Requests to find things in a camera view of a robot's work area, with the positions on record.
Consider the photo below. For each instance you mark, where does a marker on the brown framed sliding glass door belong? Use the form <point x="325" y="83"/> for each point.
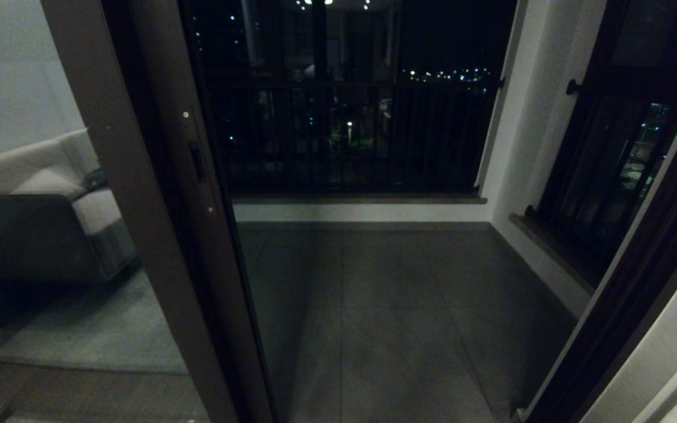
<point x="224" y="270"/>

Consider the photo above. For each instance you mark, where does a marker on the brown balcony ledge cap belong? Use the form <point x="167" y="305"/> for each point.
<point x="374" y="199"/>

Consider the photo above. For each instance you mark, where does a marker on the black metal balcony railing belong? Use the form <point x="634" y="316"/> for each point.
<point x="421" y="135"/>

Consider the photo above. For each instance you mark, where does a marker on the black window latch knob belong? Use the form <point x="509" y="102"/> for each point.
<point x="573" y="87"/>
<point x="530" y="210"/>

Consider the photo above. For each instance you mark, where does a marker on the brown window sill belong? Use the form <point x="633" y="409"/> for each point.
<point x="550" y="249"/>

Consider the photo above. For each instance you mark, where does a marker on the dark green cloth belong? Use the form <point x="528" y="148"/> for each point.
<point x="95" y="178"/>

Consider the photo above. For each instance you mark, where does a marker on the grey rug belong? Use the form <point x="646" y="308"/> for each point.
<point x="97" y="329"/>

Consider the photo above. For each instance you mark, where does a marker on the beige sofa cushion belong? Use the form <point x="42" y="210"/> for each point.
<point x="47" y="183"/>

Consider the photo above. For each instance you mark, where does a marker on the beige sofa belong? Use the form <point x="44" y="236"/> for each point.
<point x="50" y="153"/>

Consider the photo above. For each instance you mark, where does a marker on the dark brown door jamb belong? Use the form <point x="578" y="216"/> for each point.
<point x="638" y="294"/>

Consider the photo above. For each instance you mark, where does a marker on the brown fixed door frame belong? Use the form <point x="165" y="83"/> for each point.
<point x="138" y="194"/>

